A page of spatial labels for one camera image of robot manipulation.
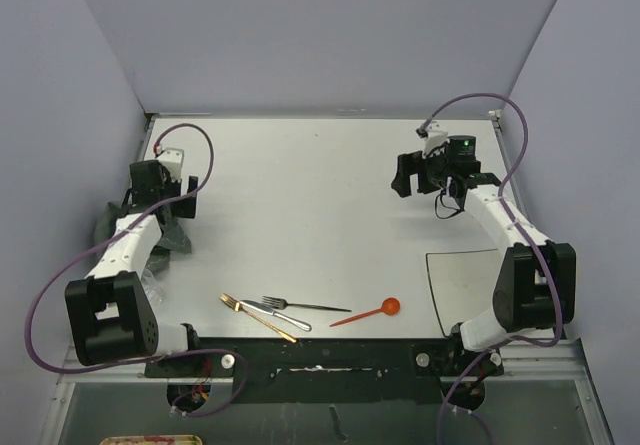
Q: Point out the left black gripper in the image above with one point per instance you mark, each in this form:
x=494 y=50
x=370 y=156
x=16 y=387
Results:
x=183 y=207

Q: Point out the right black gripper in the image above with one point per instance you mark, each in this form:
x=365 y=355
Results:
x=412 y=164

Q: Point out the dark grey cloth placemat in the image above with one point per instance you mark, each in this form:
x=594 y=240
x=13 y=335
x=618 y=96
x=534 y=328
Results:
x=147 y=246

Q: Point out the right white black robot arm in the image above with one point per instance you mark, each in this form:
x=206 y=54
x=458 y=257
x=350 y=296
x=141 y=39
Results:
x=536 y=284

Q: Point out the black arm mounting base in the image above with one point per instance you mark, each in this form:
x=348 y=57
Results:
x=333 y=371

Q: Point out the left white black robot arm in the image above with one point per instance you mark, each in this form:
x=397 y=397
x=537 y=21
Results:
x=110 y=314

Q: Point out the clear plastic cup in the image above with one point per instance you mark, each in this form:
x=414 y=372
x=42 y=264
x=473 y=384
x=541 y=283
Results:
x=153 y=290

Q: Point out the gold fork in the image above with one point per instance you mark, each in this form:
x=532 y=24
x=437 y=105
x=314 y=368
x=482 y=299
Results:
x=235 y=305

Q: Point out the white square plate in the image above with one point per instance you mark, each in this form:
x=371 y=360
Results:
x=461 y=284

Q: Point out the orange plastic spoon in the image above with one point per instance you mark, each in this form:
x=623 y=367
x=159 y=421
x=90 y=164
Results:
x=390 y=306

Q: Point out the silver table knife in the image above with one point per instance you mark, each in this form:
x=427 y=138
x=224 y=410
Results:
x=255 y=306

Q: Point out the floral tray edge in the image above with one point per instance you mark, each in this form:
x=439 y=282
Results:
x=166 y=439

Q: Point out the dark handled silver fork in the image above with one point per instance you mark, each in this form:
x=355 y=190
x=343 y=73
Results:
x=282 y=304

